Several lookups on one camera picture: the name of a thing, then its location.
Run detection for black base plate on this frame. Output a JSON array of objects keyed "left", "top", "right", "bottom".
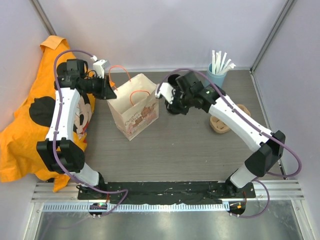
[{"left": 76, "top": 181, "right": 256, "bottom": 205}]

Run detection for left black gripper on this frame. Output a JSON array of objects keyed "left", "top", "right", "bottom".
[{"left": 82, "top": 73, "right": 117, "bottom": 100}]

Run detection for dark coffee cup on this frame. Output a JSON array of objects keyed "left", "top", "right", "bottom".
[{"left": 166, "top": 108, "right": 180, "bottom": 115}]

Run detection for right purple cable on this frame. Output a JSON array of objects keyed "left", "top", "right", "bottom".
[{"left": 156, "top": 68, "right": 303, "bottom": 219}]

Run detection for white paper takeout bag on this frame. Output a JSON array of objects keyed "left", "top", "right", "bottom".
[{"left": 107, "top": 70, "right": 159, "bottom": 141}]

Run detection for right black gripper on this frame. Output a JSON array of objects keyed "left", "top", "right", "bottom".
[{"left": 165, "top": 89, "right": 194, "bottom": 116}]

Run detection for bottom pulp cup carrier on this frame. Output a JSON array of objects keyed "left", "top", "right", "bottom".
[{"left": 209, "top": 104, "right": 251, "bottom": 134}]

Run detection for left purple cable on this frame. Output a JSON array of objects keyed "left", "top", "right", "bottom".
[{"left": 51, "top": 49, "right": 129, "bottom": 216}]

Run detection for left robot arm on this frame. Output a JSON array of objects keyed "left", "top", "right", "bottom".
[{"left": 36, "top": 56, "right": 117, "bottom": 200}]

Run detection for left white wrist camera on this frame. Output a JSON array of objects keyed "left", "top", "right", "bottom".
[{"left": 91, "top": 55, "right": 110, "bottom": 78}]

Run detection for purple cable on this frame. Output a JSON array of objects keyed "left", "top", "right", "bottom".
[
  {"left": 156, "top": 68, "right": 303, "bottom": 219},
  {"left": 51, "top": 49, "right": 129, "bottom": 216}
]

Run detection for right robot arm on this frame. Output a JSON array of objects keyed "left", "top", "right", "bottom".
[{"left": 155, "top": 71, "right": 286, "bottom": 198}]

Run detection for light blue straw holder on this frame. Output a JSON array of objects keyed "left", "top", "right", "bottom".
[{"left": 204, "top": 63, "right": 227, "bottom": 88}]

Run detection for orange mickey mouse bag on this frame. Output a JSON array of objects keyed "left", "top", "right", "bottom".
[{"left": 0, "top": 35, "right": 97, "bottom": 193}]

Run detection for black coffee cup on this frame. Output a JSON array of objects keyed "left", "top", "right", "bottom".
[{"left": 167, "top": 74, "right": 180, "bottom": 88}]

